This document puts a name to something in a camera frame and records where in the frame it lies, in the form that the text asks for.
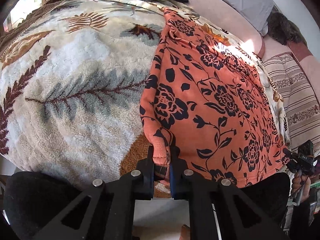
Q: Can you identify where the dark furry cushion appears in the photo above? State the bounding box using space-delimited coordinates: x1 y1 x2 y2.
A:
267 12 307 46

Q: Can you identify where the pink bed headboard cushion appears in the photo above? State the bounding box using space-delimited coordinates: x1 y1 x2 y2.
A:
188 0 319 99

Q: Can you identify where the cream leaf pattern blanket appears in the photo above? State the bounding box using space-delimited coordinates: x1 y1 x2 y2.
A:
0 0 292 198

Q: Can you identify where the orange black floral garment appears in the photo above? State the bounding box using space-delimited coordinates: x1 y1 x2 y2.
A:
139 8 290 187

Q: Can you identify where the person's right hand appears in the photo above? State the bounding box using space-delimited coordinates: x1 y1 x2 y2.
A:
291 173 311 203

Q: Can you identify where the striped beige pillow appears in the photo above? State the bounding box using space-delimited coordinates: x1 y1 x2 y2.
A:
264 54 319 153

